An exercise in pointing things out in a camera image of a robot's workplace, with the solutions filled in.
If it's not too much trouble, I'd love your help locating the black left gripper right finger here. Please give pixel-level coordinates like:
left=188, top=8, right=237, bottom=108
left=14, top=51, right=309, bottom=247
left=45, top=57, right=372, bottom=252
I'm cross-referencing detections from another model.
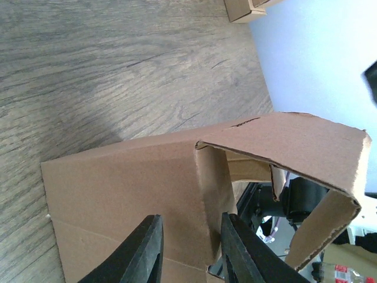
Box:
left=221, top=212, right=308, bottom=283

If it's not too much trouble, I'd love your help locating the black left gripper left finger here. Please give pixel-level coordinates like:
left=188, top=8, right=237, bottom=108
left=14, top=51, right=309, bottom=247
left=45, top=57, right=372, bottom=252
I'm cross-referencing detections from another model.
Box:
left=80, top=215, right=164, bottom=282

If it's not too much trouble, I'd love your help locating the brown cardboard box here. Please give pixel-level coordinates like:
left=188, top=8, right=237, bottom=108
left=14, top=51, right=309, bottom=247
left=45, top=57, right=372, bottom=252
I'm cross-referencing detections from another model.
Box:
left=41, top=112, right=372, bottom=282

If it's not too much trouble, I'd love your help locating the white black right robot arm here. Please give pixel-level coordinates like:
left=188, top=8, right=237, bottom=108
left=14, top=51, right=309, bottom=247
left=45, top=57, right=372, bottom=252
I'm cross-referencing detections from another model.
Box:
left=256, top=177, right=376, bottom=253

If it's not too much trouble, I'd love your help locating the lower folded brown box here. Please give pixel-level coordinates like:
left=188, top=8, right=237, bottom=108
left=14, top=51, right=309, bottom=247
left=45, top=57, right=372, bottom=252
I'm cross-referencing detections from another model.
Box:
left=224, top=0, right=282, bottom=24

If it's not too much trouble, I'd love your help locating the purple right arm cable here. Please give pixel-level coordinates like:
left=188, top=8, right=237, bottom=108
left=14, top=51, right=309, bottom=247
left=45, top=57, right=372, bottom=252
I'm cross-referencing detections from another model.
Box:
left=263, top=172, right=292, bottom=244

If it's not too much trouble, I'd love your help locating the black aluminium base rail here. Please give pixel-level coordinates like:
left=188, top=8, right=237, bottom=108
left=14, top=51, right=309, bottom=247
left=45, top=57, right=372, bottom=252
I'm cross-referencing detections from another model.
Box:
left=237, top=183, right=263, bottom=230

